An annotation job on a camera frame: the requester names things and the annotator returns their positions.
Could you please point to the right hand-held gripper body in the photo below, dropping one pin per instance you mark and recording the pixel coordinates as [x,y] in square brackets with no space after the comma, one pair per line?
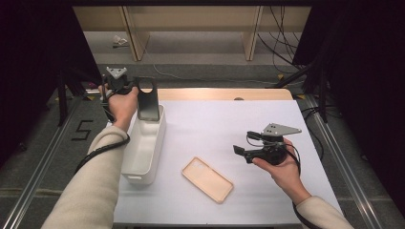
[280,129]

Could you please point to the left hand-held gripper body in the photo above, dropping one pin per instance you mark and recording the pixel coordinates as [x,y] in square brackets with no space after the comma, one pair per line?
[116,83]

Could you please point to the grey phone case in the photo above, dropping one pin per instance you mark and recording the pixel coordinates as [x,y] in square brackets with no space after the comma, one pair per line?
[148,106]

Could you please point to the beige phone case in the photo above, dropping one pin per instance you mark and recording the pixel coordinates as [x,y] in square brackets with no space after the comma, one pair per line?
[207,179]

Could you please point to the white storage box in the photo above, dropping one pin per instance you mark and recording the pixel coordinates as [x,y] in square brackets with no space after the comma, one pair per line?
[143,149]

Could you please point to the person's left hand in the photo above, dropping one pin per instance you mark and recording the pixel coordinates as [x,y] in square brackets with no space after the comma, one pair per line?
[122,106]

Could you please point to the person's right hand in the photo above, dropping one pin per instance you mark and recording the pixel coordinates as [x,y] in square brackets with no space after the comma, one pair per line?
[286,175]

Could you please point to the pink object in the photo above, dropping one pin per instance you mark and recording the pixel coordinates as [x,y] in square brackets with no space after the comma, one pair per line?
[92,85]

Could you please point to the white table mat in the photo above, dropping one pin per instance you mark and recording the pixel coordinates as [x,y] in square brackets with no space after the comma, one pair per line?
[216,127]

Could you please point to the crumpled white paper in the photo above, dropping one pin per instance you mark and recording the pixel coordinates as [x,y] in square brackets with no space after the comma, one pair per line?
[119,40]

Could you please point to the dark curtain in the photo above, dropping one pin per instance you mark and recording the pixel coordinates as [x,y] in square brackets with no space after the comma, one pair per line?
[366,79]
[31,63]

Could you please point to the wooden shelf unit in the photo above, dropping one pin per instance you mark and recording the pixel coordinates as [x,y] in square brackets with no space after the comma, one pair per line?
[191,19]

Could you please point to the aluminium floor rail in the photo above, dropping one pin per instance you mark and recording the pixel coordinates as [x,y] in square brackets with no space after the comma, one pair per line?
[35,184]
[344,165]

